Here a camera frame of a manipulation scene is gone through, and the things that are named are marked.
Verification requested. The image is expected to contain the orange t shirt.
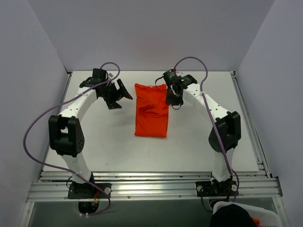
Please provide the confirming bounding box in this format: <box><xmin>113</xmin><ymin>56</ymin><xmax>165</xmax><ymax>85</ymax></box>
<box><xmin>134</xmin><ymin>83</ymin><xmax>169</xmax><ymax>138</ymax></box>

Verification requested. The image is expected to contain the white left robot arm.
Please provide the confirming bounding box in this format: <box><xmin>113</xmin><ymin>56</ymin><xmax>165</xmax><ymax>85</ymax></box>
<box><xmin>48</xmin><ymin>77</ymin><xmax>133</xmax><ymax>198</ymax></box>

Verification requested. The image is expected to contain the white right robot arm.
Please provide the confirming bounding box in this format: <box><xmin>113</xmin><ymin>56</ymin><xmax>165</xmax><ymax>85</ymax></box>
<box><xmin>166</xmin><ymin>79</ymin><xmax>241</xmax><ymax>195</ymax></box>

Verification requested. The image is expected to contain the black garment in basket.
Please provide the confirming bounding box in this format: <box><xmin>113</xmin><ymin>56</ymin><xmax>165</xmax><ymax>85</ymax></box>
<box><xmin>209</xmin><ymin>204</ymin><xmax>257</xmax><ymax>227</ymax></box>

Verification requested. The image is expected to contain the white laundry basket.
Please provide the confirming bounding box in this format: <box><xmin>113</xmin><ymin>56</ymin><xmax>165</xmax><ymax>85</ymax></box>
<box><xmin>212</xmin><ymin>201</ymin><xmax>279</xmax><ymax>227</ymax></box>

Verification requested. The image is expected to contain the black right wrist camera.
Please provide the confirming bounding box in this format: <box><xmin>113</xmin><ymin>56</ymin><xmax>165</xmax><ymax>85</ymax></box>
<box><xmin>163</xmin><ymin>69</ymin><xmax>180</xmax><ymax>86</ymax></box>

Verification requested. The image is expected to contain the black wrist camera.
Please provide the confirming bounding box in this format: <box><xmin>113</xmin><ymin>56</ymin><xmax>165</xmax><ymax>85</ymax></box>
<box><xmin>92</xmin><ymin>68</ymin><xmax>108</xmax><ymax>82</ymax></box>
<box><xmin>163</xmin><ymin>69</ymin><xmax>180</xmax><ymax>86</ymax></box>

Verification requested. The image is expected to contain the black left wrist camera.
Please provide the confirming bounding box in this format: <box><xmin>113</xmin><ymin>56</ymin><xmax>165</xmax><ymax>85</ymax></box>
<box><xmin>92</xmin><ymin>68</ymin><xmax>108</xmax><ymax>82</ymax></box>

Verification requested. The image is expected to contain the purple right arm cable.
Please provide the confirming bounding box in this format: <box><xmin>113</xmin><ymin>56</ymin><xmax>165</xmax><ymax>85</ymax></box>
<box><xmin>174</xmin><ymin>57</ymin><xmax>239</xmax><ymax>203</ymax></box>

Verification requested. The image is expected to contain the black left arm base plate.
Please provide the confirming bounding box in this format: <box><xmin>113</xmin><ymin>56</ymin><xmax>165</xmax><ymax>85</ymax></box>
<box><xmin>67</xmin><ymin>183</ymin><xmax>112</xmax><ymax>199</ymax></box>

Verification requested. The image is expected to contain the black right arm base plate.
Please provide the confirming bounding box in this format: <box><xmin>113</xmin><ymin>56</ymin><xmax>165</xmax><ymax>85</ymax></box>
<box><xmin>195</xmin><ymin>178</ymin><xmax>239</xmax><ymax>198</ymax></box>

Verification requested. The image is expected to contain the aluminium rail frame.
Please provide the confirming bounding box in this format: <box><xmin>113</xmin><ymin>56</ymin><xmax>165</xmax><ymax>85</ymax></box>
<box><xmin>21</xmin><ymin>71</ymin><xmax>288</xmax><ymax>227</ymax></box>

